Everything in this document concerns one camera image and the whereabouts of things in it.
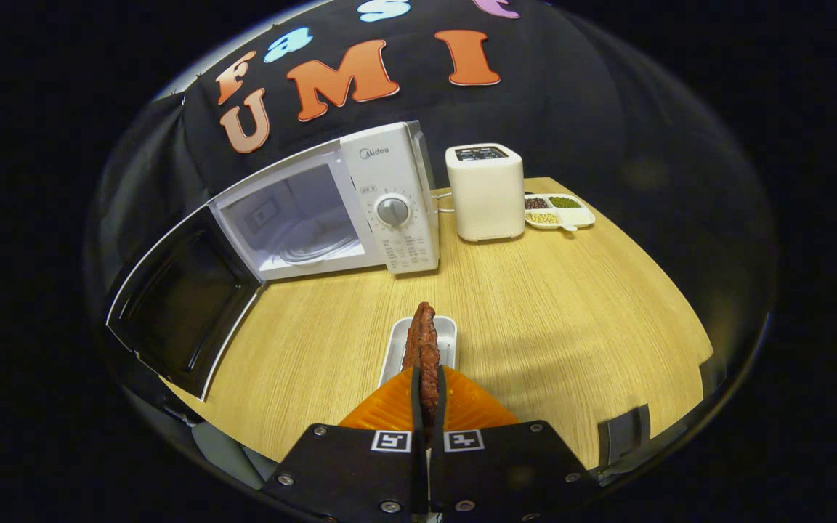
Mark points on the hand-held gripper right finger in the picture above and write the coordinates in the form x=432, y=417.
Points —
x=506, y=472

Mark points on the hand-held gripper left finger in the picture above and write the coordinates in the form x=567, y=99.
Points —
x=360, y=472

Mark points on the red meat slice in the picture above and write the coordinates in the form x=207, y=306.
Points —
x=424, y=349

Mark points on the white microwave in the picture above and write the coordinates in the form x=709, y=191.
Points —
x=389, y=174

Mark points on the small white rectangular dish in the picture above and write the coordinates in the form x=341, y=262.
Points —
x=393, y=356

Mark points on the white divided dish with beans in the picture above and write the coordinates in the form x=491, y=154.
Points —
x=560, y=213

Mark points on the white toaster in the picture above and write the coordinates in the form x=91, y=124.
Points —
x=485, y=196

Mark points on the black backdrop cloth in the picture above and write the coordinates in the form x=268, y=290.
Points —
x=607, y=109

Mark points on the grey table bracket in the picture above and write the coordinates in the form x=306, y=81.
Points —
x=622, y=436

